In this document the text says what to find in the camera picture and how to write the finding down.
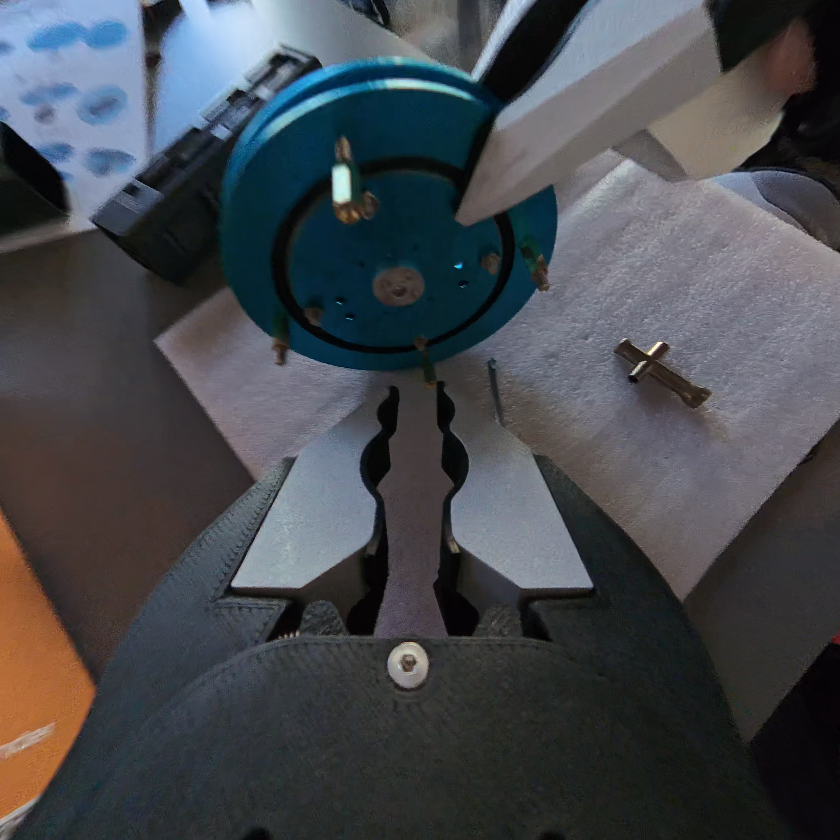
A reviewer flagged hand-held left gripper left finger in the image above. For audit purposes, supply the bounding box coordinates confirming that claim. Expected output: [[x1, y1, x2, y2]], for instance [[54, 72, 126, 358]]
[[231, 386, 403, 636]]

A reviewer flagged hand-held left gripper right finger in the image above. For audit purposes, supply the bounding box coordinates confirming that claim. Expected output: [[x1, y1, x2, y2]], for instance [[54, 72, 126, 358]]
[[433, 381, 595, 636]]

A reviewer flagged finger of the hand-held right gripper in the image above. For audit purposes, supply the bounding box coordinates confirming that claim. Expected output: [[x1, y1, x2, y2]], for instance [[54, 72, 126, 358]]
[[455, 0, 786, 228], [471, 0, 568, 74]]

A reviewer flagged blue round turntable base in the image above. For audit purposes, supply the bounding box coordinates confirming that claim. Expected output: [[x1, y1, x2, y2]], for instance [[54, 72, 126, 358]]
[[220, 58, 559, 388]]

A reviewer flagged white foam sheet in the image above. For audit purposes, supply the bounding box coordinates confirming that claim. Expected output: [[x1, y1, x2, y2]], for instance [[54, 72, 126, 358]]
[[154, 150, 840, 601]]

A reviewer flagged silver cross socket wrench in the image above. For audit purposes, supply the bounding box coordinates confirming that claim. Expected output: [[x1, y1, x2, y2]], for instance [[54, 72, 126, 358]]
[[613, 338, 713, 409]]

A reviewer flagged orange cardboard box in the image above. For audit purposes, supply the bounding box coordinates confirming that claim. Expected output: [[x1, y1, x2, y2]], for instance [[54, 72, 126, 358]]
[[0, 508, 98, 840]]

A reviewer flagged black screwdriver bit case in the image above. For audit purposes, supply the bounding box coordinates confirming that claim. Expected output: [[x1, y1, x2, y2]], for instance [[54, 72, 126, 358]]
[[91, 45, 324, 286]]

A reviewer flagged dark grey rectangular sleeve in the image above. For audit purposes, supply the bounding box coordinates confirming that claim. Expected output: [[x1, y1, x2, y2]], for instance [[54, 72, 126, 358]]
[[0, 123, 71, 222]]

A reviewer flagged blue printed instruction sheet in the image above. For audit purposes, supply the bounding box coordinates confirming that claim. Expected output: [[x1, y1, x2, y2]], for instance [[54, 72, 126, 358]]
[[0, 0, 148, 234]]

